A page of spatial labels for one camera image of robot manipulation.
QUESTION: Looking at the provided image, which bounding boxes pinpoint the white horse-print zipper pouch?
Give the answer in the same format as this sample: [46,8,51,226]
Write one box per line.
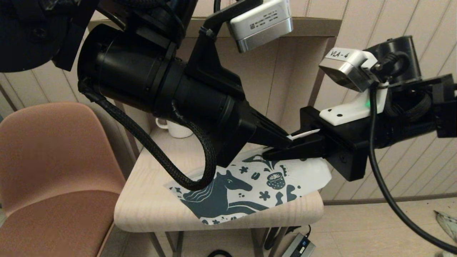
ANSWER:
[164,128,332,225]

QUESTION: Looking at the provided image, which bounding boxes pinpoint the white ribbed ceramic mug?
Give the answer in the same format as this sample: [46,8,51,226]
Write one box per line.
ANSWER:
[155,118,194,138]

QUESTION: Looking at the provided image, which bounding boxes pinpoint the grey power adapter brick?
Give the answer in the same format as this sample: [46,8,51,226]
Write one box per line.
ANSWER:
[282,233,316,257]

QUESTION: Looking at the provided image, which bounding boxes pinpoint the light wood shelf desk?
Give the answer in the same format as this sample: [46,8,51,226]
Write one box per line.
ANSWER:
[86,17,343,179]

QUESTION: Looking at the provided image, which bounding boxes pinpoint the grey crumpled floor debris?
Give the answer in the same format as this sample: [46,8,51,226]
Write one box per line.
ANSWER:
[433,211,457,243]

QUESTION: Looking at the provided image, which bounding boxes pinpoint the dark metal table legs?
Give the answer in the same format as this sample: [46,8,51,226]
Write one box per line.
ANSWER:
[149,228,288,257]

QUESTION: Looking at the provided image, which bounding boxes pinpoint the brown pink upholstered chair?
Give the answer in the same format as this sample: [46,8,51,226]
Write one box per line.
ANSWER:
[0,102,126,257]

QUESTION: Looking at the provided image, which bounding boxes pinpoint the white right camera bracket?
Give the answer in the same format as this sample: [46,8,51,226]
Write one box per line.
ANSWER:
[319,50,388,126]

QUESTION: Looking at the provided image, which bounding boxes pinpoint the black right camera cable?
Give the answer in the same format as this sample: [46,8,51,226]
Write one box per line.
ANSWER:
[368,52,457,253]

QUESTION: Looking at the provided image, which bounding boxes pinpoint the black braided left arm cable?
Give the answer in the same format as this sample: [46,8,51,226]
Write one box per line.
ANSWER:
[78,80,217,191]

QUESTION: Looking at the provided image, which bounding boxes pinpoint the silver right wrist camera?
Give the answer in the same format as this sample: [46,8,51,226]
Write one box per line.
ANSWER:
[319,47,379,92]

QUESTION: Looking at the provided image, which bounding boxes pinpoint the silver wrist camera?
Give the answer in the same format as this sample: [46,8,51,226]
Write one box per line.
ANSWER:
[319,47,379,92]
[228,0,294,53]

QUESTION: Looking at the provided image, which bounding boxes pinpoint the black floor power cable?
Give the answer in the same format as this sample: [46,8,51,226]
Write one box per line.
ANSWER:
[263,224,311,251]

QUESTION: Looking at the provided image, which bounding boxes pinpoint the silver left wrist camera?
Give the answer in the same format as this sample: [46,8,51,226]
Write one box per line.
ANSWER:
[228,0,294,53]

